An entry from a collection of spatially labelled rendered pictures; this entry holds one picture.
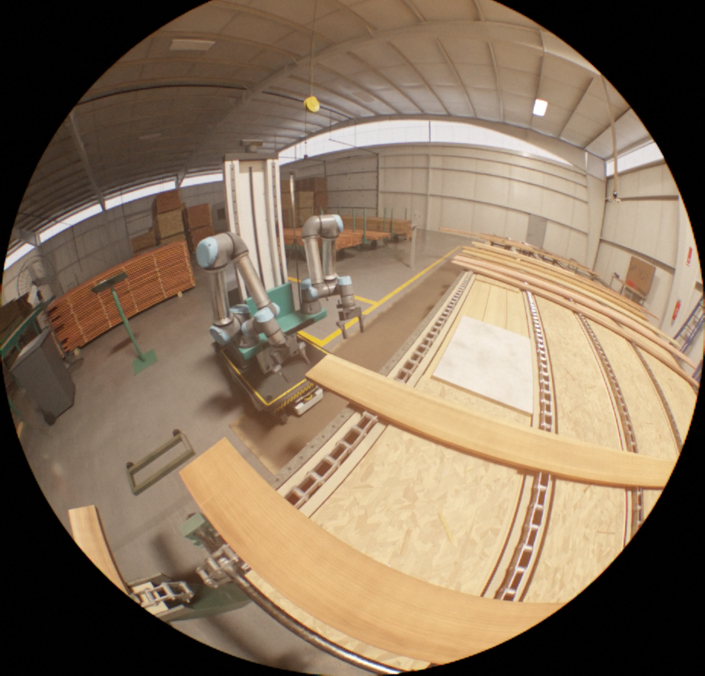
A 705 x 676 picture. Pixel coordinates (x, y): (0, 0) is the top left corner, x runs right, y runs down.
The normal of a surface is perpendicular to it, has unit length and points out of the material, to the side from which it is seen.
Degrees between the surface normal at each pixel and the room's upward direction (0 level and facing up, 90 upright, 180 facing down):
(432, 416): 0
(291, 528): 0
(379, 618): 0
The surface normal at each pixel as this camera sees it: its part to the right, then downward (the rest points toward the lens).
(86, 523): 0.22, -0.95
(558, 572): 0.00, -0.85
